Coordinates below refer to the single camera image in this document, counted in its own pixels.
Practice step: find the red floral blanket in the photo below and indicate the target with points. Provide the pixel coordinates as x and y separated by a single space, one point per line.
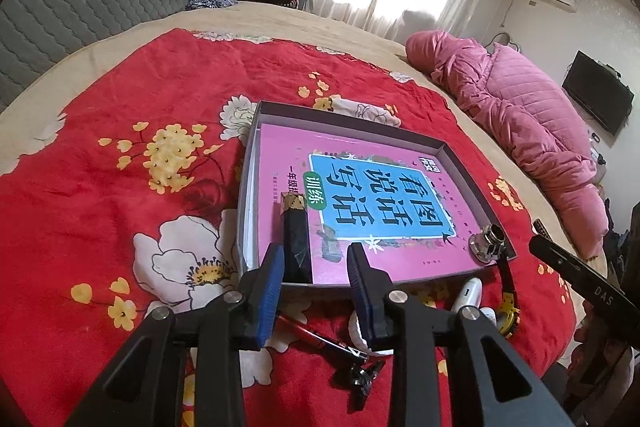
132 206

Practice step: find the small white bottle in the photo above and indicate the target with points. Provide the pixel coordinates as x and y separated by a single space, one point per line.
490 314

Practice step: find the black remote control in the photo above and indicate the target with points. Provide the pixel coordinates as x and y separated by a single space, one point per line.
540 229

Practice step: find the black wall television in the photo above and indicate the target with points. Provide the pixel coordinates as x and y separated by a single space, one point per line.
599 90

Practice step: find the grey cardboard box tray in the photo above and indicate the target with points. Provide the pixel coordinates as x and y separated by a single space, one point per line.
299 117

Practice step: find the black hair claw clip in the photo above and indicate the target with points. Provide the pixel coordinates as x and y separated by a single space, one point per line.
360 382

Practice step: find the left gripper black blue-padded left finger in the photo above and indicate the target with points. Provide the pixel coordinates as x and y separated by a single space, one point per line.
143 383

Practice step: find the pink quilted duvet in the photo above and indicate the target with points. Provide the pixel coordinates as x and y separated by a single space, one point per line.
530 118

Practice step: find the black gold-topped lipstick tube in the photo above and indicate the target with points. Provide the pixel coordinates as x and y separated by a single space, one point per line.
295 239

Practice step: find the yellow black wristwatch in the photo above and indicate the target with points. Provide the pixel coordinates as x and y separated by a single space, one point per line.
509 313

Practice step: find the white earbuds case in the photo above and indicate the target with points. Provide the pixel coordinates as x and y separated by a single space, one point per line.
469 296

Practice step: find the white plastic jar lid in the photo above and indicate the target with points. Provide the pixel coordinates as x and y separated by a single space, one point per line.
359 342

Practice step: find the beige bed sheet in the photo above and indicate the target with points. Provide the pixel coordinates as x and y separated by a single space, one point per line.
35 118

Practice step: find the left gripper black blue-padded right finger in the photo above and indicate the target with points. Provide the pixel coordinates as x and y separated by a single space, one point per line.
489 383

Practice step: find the blue patterned cloth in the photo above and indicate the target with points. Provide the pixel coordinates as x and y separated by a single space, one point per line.
210 4

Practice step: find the pink Chinese workbook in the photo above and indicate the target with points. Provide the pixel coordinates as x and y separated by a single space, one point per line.
402 206

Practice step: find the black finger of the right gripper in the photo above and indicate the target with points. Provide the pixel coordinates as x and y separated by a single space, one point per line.
609 302

